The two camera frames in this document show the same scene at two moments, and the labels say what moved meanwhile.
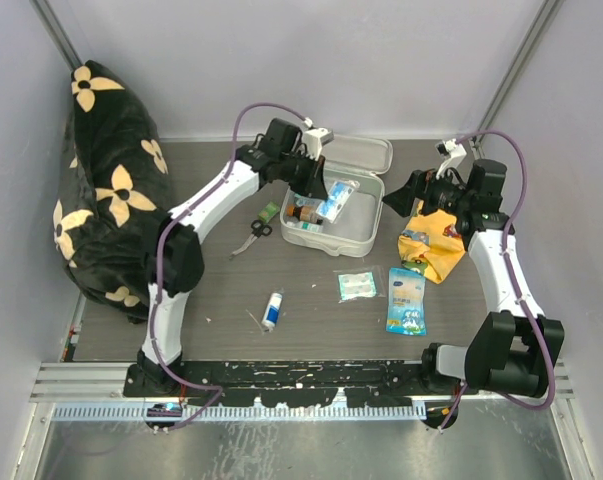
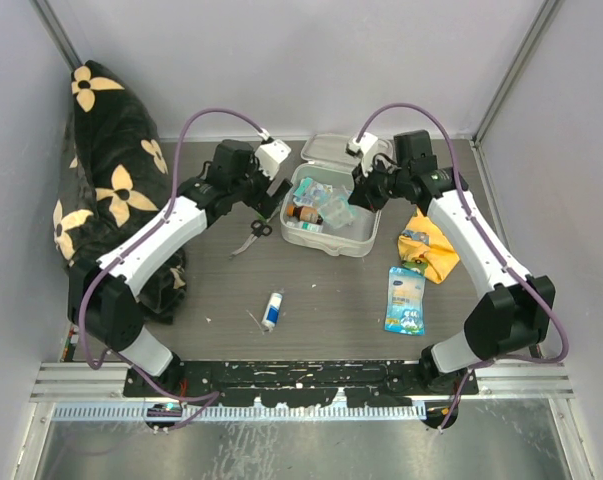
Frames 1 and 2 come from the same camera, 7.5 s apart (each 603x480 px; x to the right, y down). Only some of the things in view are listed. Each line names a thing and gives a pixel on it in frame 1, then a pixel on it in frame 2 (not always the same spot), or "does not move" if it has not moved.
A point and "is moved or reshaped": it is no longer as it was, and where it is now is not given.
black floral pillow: x=115 y=199 does not move
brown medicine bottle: x=305 y=213 does not move
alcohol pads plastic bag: x=333 y=205 is moved or reshaped
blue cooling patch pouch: x=406 y=308 does not move
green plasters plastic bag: x=360 y=283 -> x=338 y=210
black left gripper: x=314 y=185 -> x=257 y=200
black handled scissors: x=258 y=229 does not move
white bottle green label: x=310 y=226 does not move
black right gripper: x=421 y=184 -> x=363 y=195
